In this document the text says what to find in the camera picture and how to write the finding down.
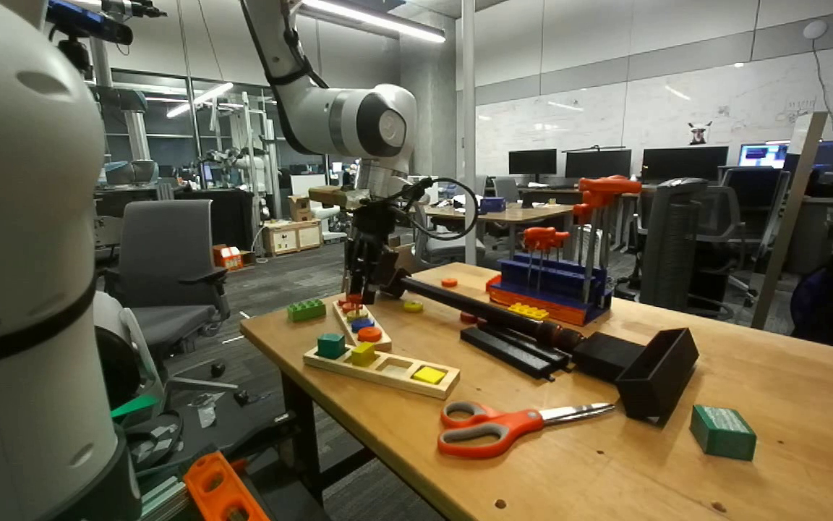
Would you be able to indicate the blue round wooden block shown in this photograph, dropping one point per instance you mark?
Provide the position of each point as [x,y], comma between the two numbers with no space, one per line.
[363,323]

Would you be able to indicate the blue hex key holder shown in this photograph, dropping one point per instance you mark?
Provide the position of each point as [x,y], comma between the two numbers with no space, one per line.
[550,284]

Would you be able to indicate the teal wooden cube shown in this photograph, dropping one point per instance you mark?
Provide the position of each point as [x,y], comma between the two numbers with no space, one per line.
[330,345]

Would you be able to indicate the black angled block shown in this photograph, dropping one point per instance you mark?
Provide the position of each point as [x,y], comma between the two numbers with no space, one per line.
[653,391]

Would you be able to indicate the black computer monitor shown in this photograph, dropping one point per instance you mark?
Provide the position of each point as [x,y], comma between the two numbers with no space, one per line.
[596,164]
[684,164]
[533,164]

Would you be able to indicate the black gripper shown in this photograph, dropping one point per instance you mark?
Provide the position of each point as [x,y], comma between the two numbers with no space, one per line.
[378,233]

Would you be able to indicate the monitor with blue screen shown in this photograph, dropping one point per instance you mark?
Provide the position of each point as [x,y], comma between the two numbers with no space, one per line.
[761,154]

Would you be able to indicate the green rectangular block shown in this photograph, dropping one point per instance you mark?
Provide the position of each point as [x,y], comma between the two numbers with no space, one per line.
[722,433]

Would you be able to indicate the white pole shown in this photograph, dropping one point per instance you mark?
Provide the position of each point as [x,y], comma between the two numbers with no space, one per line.
[466,116]

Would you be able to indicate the cardboard box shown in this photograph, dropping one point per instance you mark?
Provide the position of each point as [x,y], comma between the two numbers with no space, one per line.
[291,235]

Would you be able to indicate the black flat rail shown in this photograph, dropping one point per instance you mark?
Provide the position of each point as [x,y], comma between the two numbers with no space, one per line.
[507,352]

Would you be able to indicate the wooden shape sorter board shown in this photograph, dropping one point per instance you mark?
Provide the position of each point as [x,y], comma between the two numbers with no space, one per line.
[378,375]

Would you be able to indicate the wooden top desk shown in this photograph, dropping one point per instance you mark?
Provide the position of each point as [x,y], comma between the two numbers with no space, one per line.
[521,213]

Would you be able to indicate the orange plastic crate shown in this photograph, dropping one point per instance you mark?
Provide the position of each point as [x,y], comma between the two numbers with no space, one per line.
[214,486]

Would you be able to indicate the black flat block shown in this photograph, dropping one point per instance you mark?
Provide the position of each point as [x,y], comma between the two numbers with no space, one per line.
[606,355]

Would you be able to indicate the grey office chair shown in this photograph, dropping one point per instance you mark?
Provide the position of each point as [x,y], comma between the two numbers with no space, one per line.
[161,250]

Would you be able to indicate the wooden plank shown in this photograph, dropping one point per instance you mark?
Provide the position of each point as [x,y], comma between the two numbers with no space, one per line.
[794,213]

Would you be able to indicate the yellow round wooden block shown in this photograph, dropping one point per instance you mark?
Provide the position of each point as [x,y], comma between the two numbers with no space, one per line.
[411,308]

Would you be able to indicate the ceiling light bar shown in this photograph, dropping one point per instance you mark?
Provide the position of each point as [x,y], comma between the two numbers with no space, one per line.
[378,17]

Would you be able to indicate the green Duplo brick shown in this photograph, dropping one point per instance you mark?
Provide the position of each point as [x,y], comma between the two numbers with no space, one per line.
[304,311]

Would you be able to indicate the orange box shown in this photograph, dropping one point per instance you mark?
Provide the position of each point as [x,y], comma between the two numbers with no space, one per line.
[230,258]

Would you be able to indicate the white rounded housing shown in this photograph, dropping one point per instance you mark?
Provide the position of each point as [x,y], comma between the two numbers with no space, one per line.
[123,323]

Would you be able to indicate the black overhead camera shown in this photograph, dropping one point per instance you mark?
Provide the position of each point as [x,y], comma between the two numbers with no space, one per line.
[89,17]

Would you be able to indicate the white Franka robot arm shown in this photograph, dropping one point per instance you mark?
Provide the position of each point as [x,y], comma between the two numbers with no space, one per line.
[13,291]

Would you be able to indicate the yellow Lego brick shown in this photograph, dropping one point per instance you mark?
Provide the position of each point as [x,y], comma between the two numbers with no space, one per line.
[528,311]

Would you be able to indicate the dark grey upright panel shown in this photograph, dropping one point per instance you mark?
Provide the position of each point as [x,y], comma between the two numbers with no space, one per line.
[673,240]

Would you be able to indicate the wooden peg stacking board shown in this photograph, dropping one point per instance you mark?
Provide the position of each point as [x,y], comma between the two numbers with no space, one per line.
[384,343]

